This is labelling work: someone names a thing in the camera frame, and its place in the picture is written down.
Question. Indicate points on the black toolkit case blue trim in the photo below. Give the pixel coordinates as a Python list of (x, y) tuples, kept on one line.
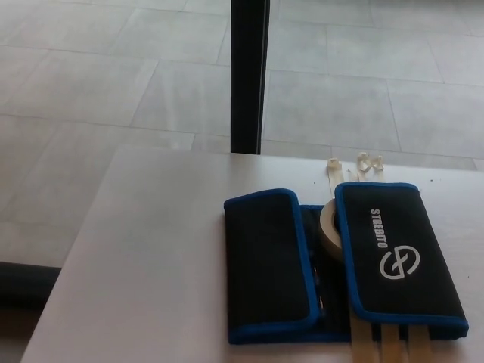
[(264, 257)]

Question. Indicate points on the beige masking tape roll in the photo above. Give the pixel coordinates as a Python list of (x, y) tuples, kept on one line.
[(328, 230)]

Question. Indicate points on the black vertical pillar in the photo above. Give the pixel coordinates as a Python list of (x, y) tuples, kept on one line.
[(247, 75)]

